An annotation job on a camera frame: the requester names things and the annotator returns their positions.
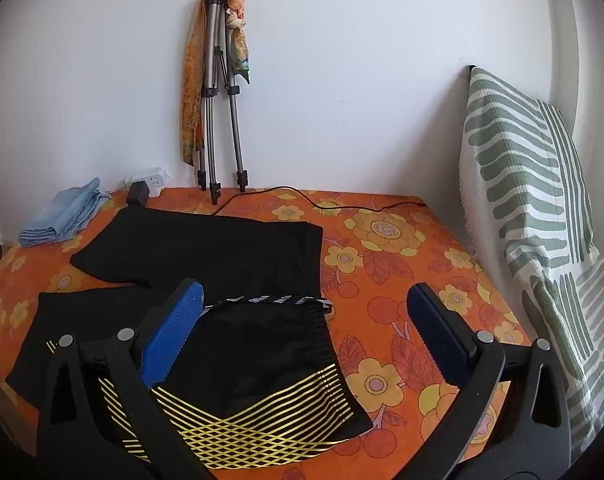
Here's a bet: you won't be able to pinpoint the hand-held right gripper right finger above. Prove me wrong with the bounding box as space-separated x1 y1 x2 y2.
392 282 573 480

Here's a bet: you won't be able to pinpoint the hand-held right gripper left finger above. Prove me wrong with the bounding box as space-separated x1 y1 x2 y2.
37 279 217 480

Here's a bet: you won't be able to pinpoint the black pants with yellow stripes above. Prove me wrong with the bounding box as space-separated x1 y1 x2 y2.
6 207 375 471

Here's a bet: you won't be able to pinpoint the orange floral bed sheet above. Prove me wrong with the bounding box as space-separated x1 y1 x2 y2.
0 187 537 480

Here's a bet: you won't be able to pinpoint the folded light blue cloth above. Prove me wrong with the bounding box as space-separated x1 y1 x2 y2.
18 176 114 248

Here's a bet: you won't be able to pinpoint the black power adapter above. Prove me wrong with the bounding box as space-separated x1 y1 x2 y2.
126 182 151 208

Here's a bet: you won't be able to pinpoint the white power strip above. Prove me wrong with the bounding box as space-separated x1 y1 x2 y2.
124 166 170 198

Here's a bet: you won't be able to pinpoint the green striped white blanket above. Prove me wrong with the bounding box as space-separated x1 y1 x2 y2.
456 65 604 453

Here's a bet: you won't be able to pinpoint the grey metal tripod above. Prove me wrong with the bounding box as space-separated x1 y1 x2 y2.
197 0 249 206

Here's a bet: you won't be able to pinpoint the orange patterned scarf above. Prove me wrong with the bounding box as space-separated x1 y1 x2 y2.
181 0 253 166

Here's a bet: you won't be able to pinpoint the black power cable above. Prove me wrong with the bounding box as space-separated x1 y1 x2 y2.
217 186 427 213

